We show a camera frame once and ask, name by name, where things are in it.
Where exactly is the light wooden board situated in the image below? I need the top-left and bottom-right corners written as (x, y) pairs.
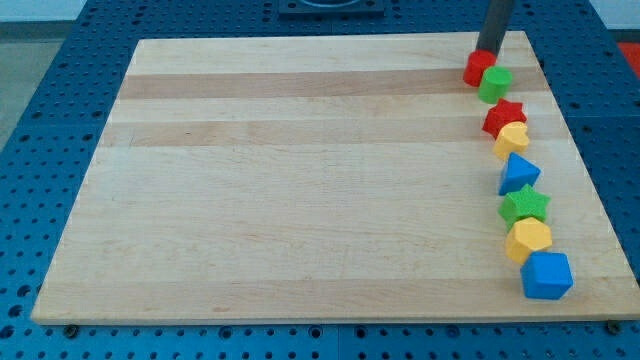
top-left (31, 31), bottom-right (639, 325)

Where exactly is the red star block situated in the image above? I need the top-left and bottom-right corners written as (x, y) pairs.
top-left (482, 98), bottom-right (527, 139)

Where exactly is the blue triangle block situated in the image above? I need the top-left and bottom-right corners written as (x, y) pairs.
top-left (498, 152), bottom-right (541, 196)

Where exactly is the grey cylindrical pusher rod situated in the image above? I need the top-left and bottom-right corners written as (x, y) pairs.
top-left (476, 0), bottom-right (515, 56)

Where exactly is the blue cube block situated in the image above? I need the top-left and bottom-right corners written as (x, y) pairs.
top-left (520, 252), bottom-right (574, 300)

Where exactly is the red cylinder block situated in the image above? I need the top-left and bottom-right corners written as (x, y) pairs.
top-left (463, 49), bottom-right (497, 87)

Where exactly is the yellow heart block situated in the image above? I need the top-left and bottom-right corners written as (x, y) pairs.
top-left (493, 122), bottom-right (530, 161)

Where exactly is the yellow hexagon block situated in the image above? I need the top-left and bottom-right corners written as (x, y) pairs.
top-left (504, 217), bottom-right (553, 265)

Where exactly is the green cylinder block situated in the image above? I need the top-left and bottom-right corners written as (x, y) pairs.
top-left (478, 66), bottom-right (513, 104)

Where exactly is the green star block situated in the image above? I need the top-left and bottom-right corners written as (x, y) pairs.
top-left (498, 184), bottom-right (551, 231)

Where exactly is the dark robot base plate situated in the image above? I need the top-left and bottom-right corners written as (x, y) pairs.
top-left (276, 0), bottom-right (385, 17)

